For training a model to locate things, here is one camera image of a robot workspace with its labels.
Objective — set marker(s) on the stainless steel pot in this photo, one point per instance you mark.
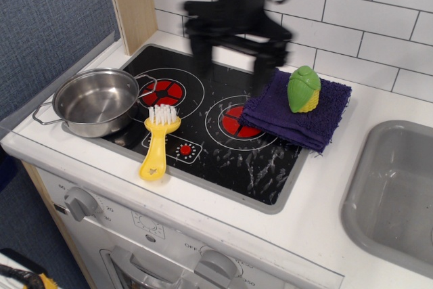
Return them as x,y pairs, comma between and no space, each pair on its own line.
95,103

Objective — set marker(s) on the yellow black object on floor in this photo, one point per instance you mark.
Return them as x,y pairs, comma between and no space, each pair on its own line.
29,279

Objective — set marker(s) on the grey timer knob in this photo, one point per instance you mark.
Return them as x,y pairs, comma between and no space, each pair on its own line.
80,203

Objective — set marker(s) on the yellow dish brush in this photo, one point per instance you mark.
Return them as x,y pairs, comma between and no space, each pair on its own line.
163,120

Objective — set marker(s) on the grey oven knob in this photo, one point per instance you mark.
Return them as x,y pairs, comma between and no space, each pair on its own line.
216,268

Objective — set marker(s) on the purple folded cloth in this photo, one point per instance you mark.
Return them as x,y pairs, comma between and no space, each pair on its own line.
270,112

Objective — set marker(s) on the black toy stove top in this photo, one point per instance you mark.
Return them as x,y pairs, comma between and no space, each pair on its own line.
211,149

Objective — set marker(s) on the green yellow toy corn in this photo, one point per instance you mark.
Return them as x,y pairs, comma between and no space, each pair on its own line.
303,90

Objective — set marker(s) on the grey sink basin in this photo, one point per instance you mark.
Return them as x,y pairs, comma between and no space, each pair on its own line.
387,211

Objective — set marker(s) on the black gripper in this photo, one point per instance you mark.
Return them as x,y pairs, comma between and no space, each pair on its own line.
242,25

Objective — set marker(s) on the wooden side post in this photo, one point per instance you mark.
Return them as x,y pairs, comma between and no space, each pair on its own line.
136,22

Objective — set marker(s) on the white toy oven front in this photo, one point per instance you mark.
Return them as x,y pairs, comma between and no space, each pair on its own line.
121,248

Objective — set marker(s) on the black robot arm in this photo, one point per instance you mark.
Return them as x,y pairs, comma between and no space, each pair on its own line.
240,25

